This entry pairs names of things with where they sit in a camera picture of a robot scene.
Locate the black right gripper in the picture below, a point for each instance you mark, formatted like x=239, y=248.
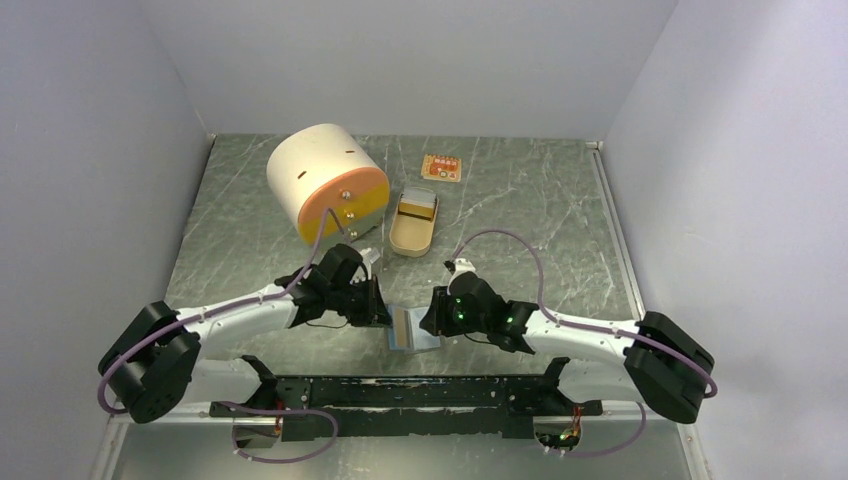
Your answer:
x=436, y=320

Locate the gold oval tray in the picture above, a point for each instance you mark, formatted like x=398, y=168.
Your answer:
x=411, y=237

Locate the cream cylindrical drawer box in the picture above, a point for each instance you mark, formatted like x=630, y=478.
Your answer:
x=323, y=167

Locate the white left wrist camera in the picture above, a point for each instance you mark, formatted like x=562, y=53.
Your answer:
x=370, y=255

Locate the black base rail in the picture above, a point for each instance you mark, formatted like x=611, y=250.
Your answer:
x=349, y=406

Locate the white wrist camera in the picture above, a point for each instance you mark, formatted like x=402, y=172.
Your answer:
x=370, y=255
x=459, y=266

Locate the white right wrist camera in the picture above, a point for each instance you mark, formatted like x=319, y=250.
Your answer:
x=459, y=266

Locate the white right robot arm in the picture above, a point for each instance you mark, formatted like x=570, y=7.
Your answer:
x=651, y=361

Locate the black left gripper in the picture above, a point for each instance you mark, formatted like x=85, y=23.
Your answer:
x=374, y=311

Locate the gold credit card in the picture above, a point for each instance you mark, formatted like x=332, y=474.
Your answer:
x=400, y=332

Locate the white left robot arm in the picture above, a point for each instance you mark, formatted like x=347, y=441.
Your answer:
x=168, y=358

